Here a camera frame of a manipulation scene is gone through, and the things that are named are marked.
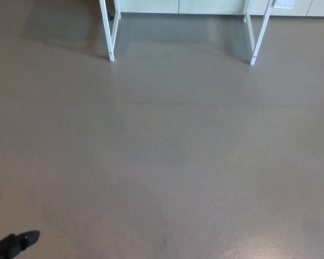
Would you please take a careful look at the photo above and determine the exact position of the white metal table leg frame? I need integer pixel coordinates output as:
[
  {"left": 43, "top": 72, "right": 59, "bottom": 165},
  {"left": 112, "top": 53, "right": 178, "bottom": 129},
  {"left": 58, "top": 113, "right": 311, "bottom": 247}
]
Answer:
[
  {"left": 242, "top": 0, "right": 276, "bottom": 66},
  {"left": 99, "top": 0, "right": 123, "bottom": 62}
]

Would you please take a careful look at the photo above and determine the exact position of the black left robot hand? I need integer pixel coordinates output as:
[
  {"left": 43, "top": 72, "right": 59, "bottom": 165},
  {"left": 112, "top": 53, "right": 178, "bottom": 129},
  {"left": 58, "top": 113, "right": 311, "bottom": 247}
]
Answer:
[{"left": 0, "top": 229, "right": 41, "bottom": 259}]

